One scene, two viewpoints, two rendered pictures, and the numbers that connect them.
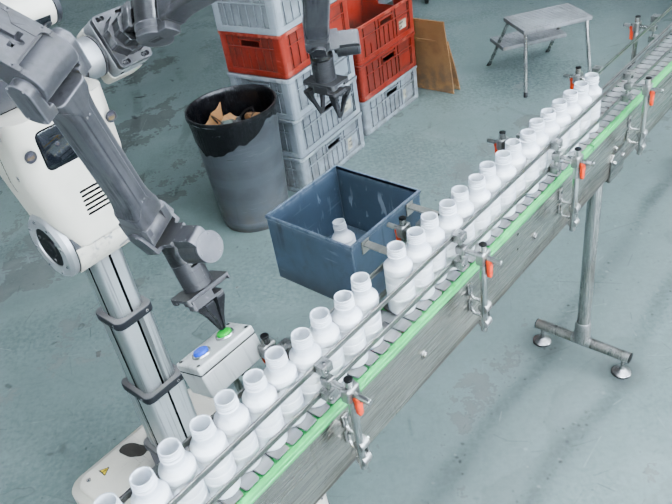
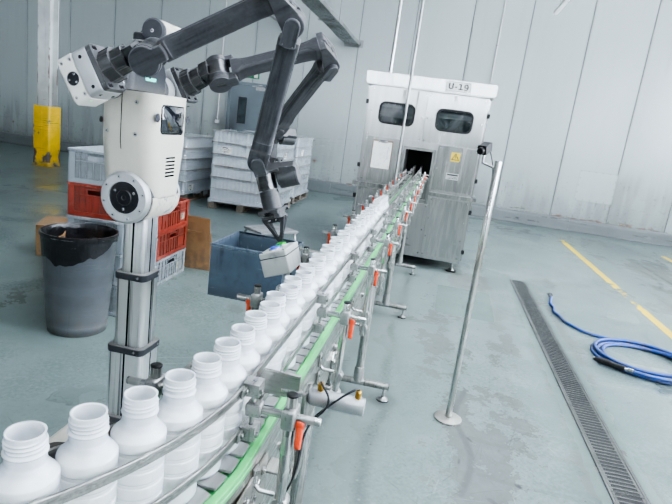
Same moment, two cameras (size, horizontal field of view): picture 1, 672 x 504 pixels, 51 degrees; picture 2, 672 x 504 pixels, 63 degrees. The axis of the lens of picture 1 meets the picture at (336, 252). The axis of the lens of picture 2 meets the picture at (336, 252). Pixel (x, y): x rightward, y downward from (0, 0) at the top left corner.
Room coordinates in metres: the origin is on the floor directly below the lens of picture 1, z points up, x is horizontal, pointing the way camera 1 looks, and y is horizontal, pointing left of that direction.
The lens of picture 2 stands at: (-0.35, 1.05, 1.48)
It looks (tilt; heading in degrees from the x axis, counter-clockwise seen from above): 13 degrees down; 324
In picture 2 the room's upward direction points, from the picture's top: 8 degrees clockwise
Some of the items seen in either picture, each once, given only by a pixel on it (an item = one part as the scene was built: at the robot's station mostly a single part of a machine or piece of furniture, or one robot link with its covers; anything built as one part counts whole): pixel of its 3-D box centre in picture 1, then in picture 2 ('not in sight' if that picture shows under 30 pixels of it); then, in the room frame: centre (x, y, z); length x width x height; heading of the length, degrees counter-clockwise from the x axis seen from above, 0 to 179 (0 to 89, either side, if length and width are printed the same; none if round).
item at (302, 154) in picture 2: not in sight; (277, 165); (8.74, -4.02, 0.59); 1.25 x 1.03 x 1.17; 136
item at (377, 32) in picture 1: (359, 26); (152, 212); (4.26, -0.37, 0.55); 0.61 x 0.41 x 0.22; 137
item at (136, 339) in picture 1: (146, 363); (135, 327); (1.40, 0.54, 0.74); 0.11 x 0.11 x 0.40; 44
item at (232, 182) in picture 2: not in sight; (254, 171); (7.56, -2.95, 0.59); 1.24 x 1.03 x 1.17; 137
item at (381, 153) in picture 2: not in sight; (381, 154); (4.51, -2.96, 1.22); 0.23 x 0.03 x 0.32; 44
